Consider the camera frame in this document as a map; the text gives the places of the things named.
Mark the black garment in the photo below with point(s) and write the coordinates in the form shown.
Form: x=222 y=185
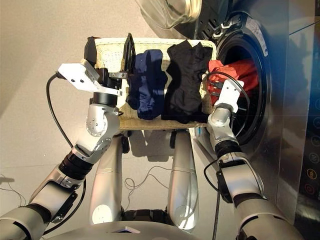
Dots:
x=186 y=82

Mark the round glass washing machine door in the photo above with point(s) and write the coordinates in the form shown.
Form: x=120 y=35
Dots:
x=172 y=12

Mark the blue white energy label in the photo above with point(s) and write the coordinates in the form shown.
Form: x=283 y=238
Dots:
x=201 y=131

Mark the grey washing machine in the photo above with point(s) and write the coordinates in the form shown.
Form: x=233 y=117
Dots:
x=282 y=87

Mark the grey robot torso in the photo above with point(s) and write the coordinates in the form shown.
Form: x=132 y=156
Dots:
x=125 y=232

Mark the white warning sticker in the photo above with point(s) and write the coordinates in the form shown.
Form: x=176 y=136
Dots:
x=257 y=35

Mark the pale woven basket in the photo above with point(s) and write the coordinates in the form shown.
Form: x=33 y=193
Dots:
x=110 y=55

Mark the orange garment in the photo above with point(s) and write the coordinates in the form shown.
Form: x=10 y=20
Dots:
x=240 y=72

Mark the black robot pelvis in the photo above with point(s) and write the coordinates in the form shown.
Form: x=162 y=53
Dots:
x=145 y=215

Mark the silver robot leg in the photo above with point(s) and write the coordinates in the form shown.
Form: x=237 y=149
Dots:
x=106 y=180
x=182 y=180

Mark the navy blue garment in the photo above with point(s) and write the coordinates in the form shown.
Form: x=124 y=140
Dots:
x=147 y=87

